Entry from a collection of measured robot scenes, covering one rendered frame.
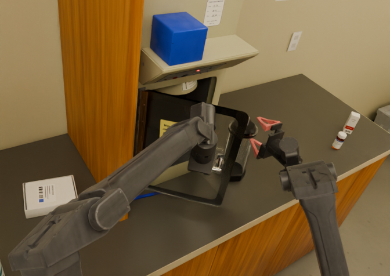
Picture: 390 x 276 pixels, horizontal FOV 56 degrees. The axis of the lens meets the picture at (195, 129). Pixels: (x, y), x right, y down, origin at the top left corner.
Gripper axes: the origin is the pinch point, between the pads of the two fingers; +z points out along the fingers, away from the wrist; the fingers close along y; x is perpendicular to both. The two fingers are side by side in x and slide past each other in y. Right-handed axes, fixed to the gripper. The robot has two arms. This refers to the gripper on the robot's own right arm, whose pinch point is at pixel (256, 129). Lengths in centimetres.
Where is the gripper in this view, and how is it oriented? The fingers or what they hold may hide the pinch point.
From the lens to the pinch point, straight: 128.6
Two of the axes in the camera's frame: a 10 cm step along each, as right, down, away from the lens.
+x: -8.2, 2.4, -5.2
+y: 1.5, -7.8, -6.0
